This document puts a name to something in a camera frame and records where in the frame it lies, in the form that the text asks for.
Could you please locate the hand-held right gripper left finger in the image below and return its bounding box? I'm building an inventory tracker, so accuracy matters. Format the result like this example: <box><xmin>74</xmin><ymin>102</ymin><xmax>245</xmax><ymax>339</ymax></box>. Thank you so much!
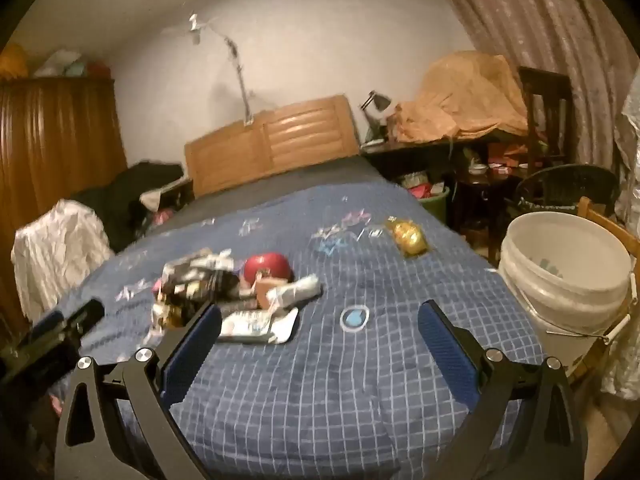
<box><xmin>54</xmin><ymin>304</ymin><xmax>223</xmax><ymax>480</ymax></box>

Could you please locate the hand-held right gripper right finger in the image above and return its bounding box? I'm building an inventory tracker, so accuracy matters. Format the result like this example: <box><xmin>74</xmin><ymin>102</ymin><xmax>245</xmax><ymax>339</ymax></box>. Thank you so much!
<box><xmin>417</xmin><ymin>300</ymin><xmax>588</xmax><ymax>480</ymax></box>

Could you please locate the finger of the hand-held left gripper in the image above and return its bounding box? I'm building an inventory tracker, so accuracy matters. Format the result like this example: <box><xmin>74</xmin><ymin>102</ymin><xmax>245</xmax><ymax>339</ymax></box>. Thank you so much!
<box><xmin>64</xmin><ymin>298</ymin><xmax>106</xmax><ymax>337</ymax></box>
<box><xmin>27</xmin><ymin>310</ymin><xmax>69</xmax><ymax>347</ymax></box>

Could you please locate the white medicine box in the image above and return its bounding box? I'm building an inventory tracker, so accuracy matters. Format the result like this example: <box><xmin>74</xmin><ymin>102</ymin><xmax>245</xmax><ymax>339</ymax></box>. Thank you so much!
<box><xmin>217</xmin><ymin>306</ymin><xmax>300</xmax><ymax>345</ymax></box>

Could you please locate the beige sponge block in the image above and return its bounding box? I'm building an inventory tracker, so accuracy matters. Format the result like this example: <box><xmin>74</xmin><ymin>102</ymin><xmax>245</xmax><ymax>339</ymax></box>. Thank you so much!
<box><xmin>252</xmin><ymin>277</ymin><xmax>281</xmax><ymax>308</ymax></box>

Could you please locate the white plastic bucket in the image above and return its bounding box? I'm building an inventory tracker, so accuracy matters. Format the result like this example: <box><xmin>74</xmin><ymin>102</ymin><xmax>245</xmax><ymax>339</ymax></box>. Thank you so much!
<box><xmin>497</xmin><ymin>211</ymin><xmax>633</xmax><ymax>371</ymax></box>

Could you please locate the black snack wrapper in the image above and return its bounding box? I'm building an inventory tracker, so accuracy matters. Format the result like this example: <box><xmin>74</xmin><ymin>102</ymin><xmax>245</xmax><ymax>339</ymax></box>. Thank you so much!
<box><xmin>152</xmin><ymin>249</ymin><xmax>246</xmax><ymax>331</ymax></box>

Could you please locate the white crumpled plastic cover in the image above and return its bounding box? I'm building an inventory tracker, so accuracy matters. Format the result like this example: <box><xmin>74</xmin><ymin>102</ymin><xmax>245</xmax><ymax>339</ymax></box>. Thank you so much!
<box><xmin>11</xmin><ymin>199</ymin><xmax>113</xmax><ymax>321</ymax></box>

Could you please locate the red apple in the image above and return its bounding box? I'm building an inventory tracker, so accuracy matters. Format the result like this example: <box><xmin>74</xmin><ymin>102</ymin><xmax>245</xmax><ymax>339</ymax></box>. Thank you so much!
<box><xmin>243</xmin><ymin>252</ymin><xmax>293</xmax><ymax>286</ymax></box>

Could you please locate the gold foil wrapper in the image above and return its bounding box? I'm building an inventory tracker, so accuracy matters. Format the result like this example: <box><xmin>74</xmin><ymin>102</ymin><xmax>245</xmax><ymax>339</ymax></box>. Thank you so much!
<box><xmin>385</xmin><ymin>216</ymin><xmax>429</xmax><ymax>258</ymax></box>

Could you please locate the pile of black clothes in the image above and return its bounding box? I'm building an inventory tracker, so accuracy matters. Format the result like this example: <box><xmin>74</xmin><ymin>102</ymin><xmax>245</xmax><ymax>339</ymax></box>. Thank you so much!
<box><xmin>70</xmin><ymin>160</ymin><xmax>193</xmax><ymax>253</ymax></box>

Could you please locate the blue checked blanket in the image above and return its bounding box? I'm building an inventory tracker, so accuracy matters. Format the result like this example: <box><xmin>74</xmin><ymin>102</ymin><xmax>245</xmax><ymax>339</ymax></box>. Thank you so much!
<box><xmin>50</xmin><ymin>180</ymin><xmax>551</xmax><ymax>480</ymax></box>

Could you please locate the green bucket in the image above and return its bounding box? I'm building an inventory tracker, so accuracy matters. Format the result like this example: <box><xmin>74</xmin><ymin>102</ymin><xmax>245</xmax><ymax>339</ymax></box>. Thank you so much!
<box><xmin>400</xmin><ymin>172</ymin><xmax>451</xmax><ymax>221</ymax></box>

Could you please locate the wooden wardrobe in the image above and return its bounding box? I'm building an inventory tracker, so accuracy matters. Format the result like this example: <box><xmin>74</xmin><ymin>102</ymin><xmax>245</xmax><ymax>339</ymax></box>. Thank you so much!
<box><xmin>0</xmin><ymin>77</ymin><xmax>128</xmax><ymax>321</ymax></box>

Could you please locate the dark round side table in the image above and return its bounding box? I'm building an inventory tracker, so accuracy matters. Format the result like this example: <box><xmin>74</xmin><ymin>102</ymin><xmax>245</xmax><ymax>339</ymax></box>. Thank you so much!
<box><xmin>455</xmin><ymin>170</ymin><xmax>511</xmax><ymax>241</ymax></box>

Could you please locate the dark grey mattress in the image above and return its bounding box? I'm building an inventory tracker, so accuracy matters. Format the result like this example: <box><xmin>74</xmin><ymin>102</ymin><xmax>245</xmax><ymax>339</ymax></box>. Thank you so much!
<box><xmin>145</xmin><ymin>155</ymin><xmax>396</xmax><ymax>238</ymax></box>

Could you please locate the dark wooden desk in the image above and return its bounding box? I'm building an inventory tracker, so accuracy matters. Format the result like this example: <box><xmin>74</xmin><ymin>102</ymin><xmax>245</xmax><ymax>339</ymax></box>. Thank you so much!
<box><xmin>361</xmin><ymin>135</ymin><xmax>531</xmax><ymax>181</ymax></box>

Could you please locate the light wooden chair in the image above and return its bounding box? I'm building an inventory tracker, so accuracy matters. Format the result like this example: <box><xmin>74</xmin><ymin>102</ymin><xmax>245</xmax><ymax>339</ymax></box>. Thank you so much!
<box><xmin>565</xmin><ymin>196</ymin><xmax>640</xmax><ymax>381</ymax></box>

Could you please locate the black mesh chair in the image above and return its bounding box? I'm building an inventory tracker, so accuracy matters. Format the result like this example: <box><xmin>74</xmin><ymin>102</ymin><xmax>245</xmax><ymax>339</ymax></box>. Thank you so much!
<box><xmin>512</xmin><ymin>164</ymin><xmax>621</xmax><ymax>221</ymax></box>

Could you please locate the wooden headboard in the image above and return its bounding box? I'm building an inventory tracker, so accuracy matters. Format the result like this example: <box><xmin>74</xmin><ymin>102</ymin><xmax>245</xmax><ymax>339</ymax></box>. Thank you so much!
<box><xmin>184</xmin><ymin>94</ymin><xmax>361</xmax><ymax>197</ymax></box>

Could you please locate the pale plastic bag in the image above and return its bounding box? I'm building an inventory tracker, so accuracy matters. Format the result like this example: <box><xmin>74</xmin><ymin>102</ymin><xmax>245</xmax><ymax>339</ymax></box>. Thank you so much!
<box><xmin>32</xmin><ymin>50</ymin><xmax>83</xmax><ymax>78</ymax></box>

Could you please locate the silver plastic cover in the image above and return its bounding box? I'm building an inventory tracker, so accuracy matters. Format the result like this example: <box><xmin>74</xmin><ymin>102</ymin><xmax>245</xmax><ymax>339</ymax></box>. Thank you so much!
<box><xmin>600</xmin><ymin>75</ymin><xmax>640</xmax><ymax>401</ymax></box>

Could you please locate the orange cloth cover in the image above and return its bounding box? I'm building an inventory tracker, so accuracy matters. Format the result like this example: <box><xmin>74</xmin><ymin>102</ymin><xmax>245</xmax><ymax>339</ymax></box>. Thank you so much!
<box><xmin>387</xmin><ymin>51</ymin><xmax>531</xmax><ymax>143</ymax></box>

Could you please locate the black desk lamp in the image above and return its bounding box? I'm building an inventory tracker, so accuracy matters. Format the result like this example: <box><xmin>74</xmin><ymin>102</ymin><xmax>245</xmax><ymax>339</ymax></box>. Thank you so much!
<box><xmin>361</xmin><ymin>91</ymin><xmax>392</xmax><ymax>143</ymax></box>

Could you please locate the yellow bag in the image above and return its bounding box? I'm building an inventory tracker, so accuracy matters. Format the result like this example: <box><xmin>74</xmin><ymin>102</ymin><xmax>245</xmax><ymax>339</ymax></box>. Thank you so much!
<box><xmin>0</xmin><ymin>42</ymin><xmax>28</xmax><ymax>78</ymax></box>

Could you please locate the dark wooden chair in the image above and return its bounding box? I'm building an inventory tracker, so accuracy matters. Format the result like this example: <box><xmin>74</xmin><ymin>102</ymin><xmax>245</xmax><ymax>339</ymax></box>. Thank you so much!
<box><xmin>517</xmin><ymin>66</ymin><xmax>576</xmax><ymax>168</ymax></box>

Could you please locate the patterned brown curtain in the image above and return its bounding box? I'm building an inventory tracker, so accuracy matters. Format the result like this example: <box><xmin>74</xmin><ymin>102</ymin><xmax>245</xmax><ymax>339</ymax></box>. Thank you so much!
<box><xmin>425</xmin><ymin>0</ymin><xmax>640</xmax><ymax>186</ymax></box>

